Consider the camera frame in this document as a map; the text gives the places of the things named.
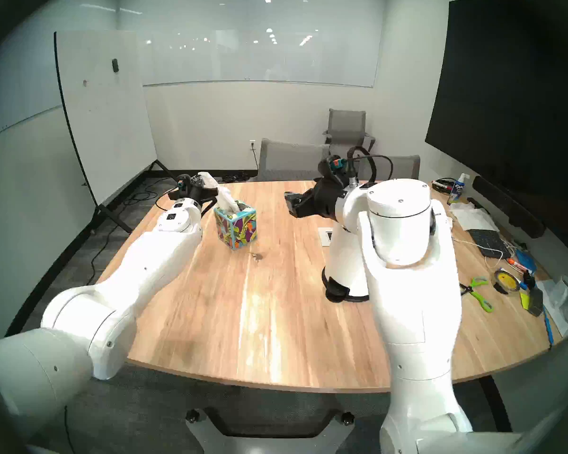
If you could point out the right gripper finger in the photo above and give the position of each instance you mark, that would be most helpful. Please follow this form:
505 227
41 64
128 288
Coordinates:
300 210
297 198

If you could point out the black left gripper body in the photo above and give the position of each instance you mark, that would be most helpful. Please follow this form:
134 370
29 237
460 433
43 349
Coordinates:
196 194

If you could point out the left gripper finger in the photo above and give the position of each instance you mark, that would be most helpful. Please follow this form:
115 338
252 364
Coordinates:
209 208

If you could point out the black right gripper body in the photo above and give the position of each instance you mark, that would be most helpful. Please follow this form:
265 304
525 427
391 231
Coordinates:
326 197

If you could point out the white pulled-out tissue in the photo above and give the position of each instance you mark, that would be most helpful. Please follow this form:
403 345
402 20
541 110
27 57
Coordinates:
225 197

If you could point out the colourful patterned tissue box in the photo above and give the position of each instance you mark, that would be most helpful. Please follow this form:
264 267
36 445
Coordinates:
236 228

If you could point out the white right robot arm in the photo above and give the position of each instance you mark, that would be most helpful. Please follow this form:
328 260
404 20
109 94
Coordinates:
416 292

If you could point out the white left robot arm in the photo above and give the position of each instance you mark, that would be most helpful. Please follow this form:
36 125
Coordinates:
137 268

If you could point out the brown liquid spill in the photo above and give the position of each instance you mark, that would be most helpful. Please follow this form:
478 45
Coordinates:
257 256

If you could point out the white table outlet plate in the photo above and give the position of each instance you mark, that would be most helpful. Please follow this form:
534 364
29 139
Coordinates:
324 238

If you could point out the wide grey mesh chair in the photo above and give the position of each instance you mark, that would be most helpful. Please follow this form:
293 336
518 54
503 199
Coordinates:
288 160

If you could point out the grey swivel office chair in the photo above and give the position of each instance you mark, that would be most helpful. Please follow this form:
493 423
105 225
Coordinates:
348 126

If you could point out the rolling whiteboard on stand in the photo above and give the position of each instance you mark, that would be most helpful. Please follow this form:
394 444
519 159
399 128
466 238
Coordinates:
104 117

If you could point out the whiteboard cleaner spray bottle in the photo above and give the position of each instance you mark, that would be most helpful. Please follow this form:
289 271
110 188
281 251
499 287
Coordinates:
458 190

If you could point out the white cloth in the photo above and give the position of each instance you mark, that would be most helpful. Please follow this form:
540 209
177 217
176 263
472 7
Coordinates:
473 219

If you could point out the black keyboard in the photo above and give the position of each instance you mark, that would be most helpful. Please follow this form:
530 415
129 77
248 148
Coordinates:
488 242

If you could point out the black video bar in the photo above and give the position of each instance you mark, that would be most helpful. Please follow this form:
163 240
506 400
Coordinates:
506 205

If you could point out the yellow black tape roll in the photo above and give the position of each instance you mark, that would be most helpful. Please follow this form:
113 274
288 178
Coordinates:
507 280

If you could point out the blue pouch with marker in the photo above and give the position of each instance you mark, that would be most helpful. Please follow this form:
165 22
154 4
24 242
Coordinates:
525 261

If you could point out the black block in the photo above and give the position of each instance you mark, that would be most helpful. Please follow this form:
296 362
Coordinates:
536 301

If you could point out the white rolled paper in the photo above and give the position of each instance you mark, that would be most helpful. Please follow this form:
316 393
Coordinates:
561 290

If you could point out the blue pen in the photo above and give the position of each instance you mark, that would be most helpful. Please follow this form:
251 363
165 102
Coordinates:
548 327

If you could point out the white paper sheet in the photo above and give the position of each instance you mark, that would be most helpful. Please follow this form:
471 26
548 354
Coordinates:
561 318

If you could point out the black table leg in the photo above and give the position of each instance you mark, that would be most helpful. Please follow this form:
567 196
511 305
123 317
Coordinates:
494 403

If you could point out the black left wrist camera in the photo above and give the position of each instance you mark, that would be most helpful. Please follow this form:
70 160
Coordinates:
184 181

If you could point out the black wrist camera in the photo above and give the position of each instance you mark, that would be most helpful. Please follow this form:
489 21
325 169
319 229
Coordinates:
331 167
184 181

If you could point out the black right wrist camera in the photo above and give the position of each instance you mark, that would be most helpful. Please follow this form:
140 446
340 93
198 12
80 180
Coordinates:
331 167

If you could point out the long glass wall board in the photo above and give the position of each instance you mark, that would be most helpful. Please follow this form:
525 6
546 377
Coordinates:
265 60

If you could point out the wall whiteboard with writing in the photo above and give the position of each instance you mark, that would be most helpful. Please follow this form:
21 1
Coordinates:
14 98

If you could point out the black wall screen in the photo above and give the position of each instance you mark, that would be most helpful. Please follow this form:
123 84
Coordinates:
511 103

